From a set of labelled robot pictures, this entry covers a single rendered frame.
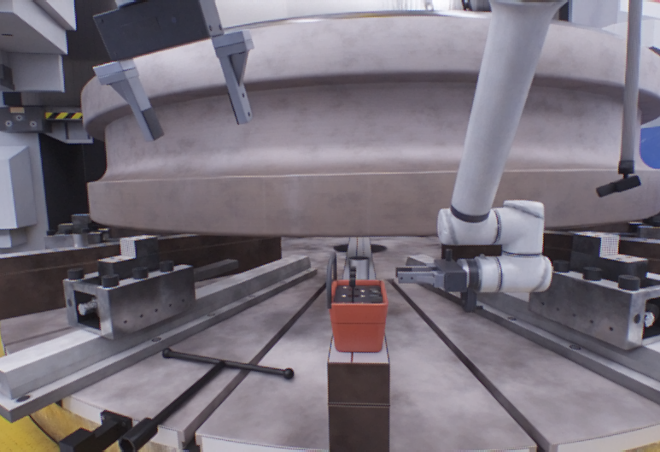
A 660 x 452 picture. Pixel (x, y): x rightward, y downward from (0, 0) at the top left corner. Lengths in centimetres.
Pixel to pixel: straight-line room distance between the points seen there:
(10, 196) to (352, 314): 413
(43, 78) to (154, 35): 346
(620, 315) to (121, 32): 164
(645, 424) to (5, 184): 486
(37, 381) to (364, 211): 138
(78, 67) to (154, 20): 438
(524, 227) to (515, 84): 35
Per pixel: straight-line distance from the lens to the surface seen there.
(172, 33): 48
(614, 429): 151
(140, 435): 134
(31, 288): 285
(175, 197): 186
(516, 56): 67
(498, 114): 71
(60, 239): 382
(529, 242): 92
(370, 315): 83
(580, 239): 186
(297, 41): 162
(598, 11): 548
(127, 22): 50
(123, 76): 53
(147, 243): 189
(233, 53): 46
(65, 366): 177
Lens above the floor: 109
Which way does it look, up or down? 7 degrees down
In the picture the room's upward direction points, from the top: 1 degrees counter-clockwise
